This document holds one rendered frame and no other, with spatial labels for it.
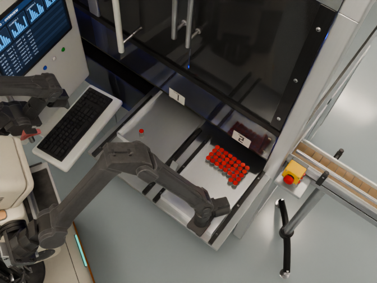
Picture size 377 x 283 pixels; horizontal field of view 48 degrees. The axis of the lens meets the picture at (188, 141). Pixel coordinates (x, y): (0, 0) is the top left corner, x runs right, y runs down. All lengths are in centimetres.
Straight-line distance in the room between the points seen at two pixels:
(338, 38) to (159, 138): 99
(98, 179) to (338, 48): 74
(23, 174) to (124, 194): 142
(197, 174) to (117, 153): 73
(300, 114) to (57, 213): 83
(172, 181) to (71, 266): 119
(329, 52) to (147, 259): 176
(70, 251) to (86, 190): 118
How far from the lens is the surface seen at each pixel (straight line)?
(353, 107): 338
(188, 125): 195
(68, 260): 238
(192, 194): 139
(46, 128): 210
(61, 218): 132
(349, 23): 117
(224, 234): 175
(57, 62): 196
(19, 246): 143
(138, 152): 118
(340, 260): 283
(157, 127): 194
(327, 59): 126
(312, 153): 193
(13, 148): 145
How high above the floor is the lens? 254
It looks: 60 degrees down
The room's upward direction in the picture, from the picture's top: 6 degrees clockwise
